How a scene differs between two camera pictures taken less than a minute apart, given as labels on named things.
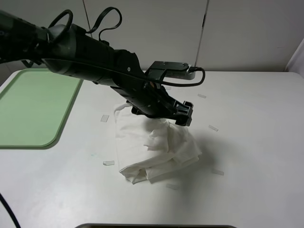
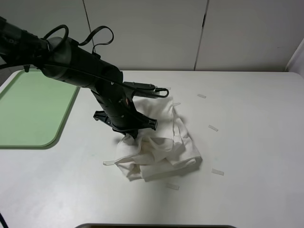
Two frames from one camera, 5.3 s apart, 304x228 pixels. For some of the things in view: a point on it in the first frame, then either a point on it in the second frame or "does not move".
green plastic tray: x=34 y=107 does not move
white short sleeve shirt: x=149 y=148 does not move
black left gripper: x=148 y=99 to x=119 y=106
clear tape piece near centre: x=173 y=186 does not move
